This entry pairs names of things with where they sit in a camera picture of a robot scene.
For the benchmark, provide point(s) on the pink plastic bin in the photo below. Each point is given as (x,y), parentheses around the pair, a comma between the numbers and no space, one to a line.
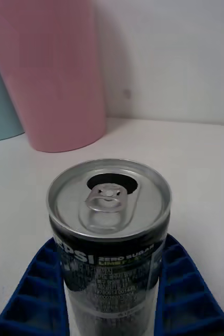
(54,78)

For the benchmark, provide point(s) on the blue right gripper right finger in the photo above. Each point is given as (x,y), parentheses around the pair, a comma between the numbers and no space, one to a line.
(185,299)

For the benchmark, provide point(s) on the black drink can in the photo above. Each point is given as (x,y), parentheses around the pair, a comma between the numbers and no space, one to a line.
(109,262)

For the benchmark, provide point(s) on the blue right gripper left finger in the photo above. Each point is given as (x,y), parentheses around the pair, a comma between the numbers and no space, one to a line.
(35,299)

